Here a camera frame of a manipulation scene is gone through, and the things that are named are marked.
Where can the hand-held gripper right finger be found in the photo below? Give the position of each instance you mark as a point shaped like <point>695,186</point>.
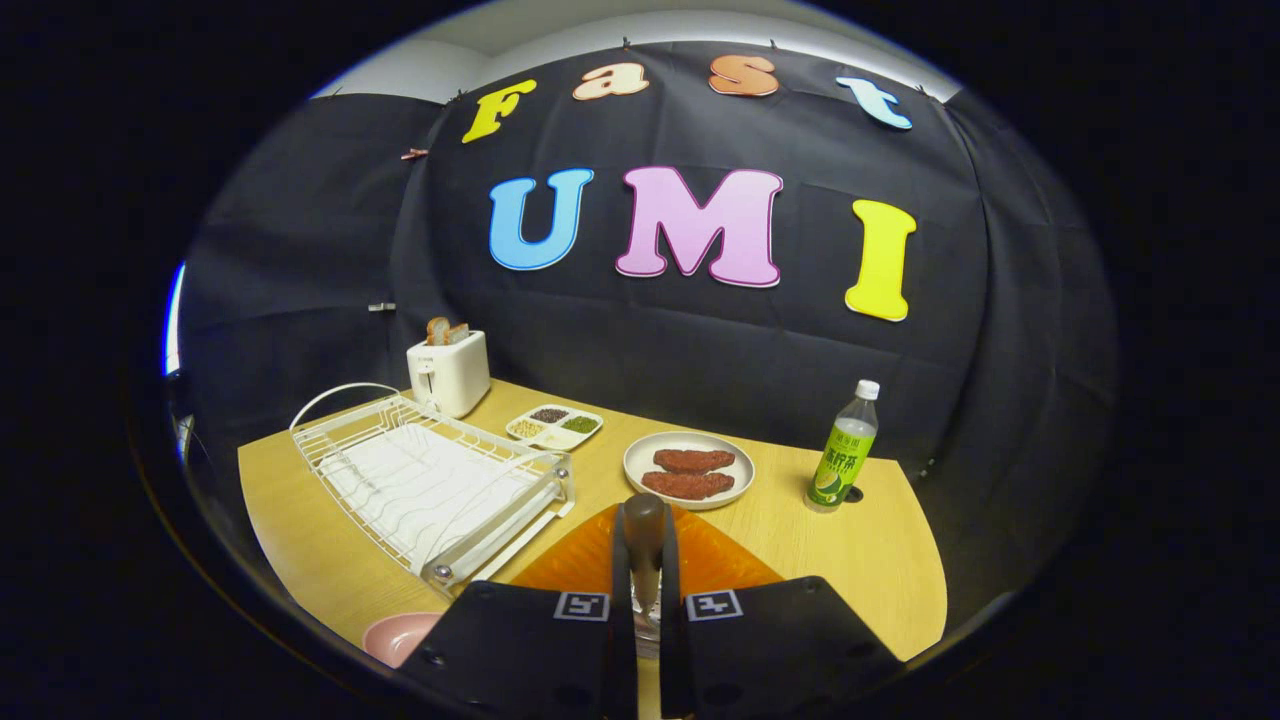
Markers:
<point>672,650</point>

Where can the toasted bread slice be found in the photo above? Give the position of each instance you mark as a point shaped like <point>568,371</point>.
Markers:
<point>437,332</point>
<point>459,334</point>

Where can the white divided grain tray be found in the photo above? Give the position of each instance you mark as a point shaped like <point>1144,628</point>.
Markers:
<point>553,428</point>

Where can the pink plate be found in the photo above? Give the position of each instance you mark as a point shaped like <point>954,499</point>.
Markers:
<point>400,638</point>

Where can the red-brown meat piece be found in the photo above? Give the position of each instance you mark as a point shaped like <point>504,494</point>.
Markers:
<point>688,485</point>
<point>695,460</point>

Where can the black backdrop cloth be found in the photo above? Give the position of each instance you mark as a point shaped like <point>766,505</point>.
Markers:
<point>700,340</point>

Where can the white plate with meat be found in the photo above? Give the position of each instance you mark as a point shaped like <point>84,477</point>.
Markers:
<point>640,455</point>

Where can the white toaster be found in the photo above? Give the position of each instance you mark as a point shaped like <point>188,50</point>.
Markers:
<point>455,375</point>

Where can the green label drink bottle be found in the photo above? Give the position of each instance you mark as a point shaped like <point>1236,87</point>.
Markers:
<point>842,455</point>

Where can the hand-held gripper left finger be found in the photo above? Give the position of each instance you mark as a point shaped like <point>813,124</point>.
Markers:
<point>622,650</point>

